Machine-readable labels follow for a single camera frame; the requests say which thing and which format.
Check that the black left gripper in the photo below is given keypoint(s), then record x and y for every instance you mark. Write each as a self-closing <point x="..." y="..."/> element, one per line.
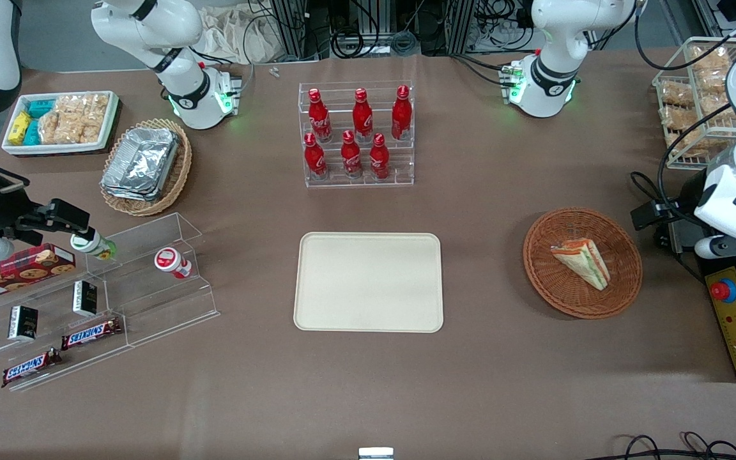
<point x="686" y="199"/>

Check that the triangle sandwich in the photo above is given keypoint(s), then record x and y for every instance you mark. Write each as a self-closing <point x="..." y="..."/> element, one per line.
<point x="588" y="265"/>

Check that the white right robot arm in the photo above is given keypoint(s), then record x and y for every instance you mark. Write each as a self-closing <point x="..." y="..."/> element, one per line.
<point x="183" y="83"/>

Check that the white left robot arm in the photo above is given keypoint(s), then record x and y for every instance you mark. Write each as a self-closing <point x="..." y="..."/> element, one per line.
<point x="550" y="76"/>

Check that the white rectangular snack tray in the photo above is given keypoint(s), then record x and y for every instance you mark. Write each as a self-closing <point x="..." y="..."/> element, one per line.
<point x="55" y="148"/>

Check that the round brown wicker basket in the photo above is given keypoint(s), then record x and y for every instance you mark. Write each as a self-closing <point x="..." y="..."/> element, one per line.
<point x="553" y="281"/>

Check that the oval tan wicker basket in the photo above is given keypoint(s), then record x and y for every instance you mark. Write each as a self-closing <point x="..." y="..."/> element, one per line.
<point x="179" y="174"/>

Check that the beige plastic tray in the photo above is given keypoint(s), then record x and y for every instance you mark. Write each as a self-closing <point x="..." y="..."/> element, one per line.
<point x="355" y="287"/>

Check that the green white small bottle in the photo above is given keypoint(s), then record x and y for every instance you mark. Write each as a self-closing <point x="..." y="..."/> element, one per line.
<point x="92" y="246"/>

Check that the red tartan cookie box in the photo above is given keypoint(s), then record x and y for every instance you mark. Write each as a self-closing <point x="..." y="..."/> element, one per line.
<point x="23" y="268"/>

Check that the clear bag fried snacks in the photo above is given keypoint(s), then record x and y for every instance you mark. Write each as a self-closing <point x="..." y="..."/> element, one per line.
<point x="676" y="94"/>
<point x="678" y="118"/>
<point x="714" y="83"/>
<point x="687" y="144"/>
<point x="710" y="57"/>

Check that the small black box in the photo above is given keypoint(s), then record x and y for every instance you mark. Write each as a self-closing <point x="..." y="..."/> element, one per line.
<point x="85" y="298"/>
<point x="23" y="322"/>

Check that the clear bag rice crackers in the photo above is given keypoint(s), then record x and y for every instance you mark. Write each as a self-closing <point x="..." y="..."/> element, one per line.
<point x="90" y="108"/>
<point x="58" y="128"/>

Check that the teal snack packet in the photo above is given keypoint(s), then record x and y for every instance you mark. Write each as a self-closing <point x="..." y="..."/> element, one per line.
<point x="41" y="107"/>
<point x="32" y="133"/>

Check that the stacked aluminium foil trays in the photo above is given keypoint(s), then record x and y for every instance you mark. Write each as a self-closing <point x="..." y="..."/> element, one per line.
<point x="141" y="163"/>

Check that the yellow snack packet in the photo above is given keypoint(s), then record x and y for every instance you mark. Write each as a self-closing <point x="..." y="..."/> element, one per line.
<point x="20" y="128"/>

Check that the red white small bottle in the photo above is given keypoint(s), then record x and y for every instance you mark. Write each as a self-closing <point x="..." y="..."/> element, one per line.
<point x="167" y="259"/>

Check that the snickers chocolate bar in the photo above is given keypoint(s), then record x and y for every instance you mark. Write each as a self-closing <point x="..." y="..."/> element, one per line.
<point x="29" y="367"/>
<point x="90" y="333"/>

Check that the clear acrylic stepped shelf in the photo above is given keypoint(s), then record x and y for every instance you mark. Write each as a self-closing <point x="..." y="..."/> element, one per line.
<point x="151" y="300"/>

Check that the white cloth bag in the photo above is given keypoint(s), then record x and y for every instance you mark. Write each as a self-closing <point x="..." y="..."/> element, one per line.
<point x="234" y="35"/>

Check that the clear acrylic bottle rack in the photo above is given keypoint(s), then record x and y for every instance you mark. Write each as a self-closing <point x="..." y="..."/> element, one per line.
<point x="406" y="172"/>

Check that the red cola bottle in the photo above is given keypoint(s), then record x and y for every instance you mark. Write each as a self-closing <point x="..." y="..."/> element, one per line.
<point x="314" y="158"/>
<point x="318" y="118"/>
<point x="351" y="156"/>
<point x="361" y="116"/>
<point x="401" y="114"/>
<point x="379" y="158"/>

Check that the aluminium frame post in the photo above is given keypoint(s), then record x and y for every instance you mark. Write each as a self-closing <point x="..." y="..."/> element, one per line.
<point x="460" y="25"/>
<point x="286" y="25"/>

